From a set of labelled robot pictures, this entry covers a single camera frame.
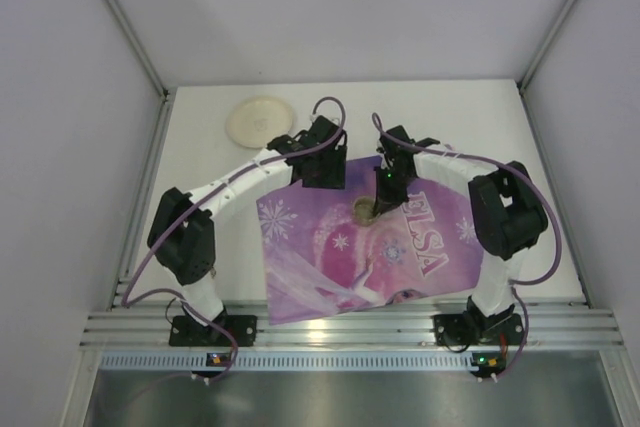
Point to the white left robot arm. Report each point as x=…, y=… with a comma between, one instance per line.
x=183, y=232

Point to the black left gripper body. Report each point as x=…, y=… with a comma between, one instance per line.
x=324, y=173

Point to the small metal cup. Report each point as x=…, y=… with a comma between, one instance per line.
x=363, y=211

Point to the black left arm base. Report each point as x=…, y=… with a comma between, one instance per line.
x=187, y=332

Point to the purple Elsa placemat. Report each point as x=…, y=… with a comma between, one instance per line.
x=319, y=262

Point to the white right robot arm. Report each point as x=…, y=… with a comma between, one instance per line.
x=507, y=216

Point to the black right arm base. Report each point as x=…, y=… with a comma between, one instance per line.
x=470, y=330

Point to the white slotted cable duct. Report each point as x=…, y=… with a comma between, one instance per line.
x=299, y=361

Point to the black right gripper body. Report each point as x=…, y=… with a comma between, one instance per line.
x=387, y=195

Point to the cream round plate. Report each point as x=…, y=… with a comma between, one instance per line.
x=256, y=121

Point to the aluminium mounting rail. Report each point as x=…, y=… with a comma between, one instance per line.
x=410, y=326

